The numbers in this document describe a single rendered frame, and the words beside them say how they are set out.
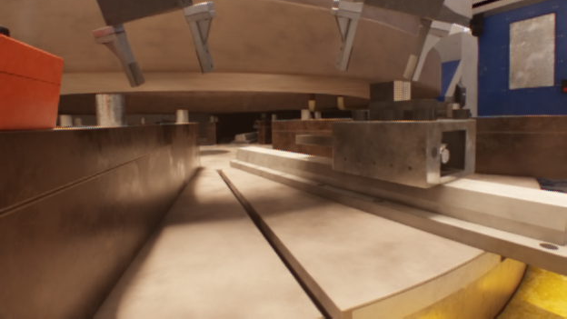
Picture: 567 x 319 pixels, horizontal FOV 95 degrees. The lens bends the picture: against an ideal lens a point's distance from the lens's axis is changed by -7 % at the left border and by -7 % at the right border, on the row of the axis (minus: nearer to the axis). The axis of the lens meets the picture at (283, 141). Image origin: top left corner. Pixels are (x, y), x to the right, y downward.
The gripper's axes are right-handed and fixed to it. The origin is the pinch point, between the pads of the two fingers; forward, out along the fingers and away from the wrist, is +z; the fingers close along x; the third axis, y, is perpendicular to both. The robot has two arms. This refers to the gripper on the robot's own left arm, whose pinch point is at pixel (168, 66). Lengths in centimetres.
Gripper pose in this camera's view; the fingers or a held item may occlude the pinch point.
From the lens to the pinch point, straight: 51.7
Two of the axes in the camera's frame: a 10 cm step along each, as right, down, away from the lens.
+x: -9.8, 1.3, 1.5
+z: 1.8, 8.7, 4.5
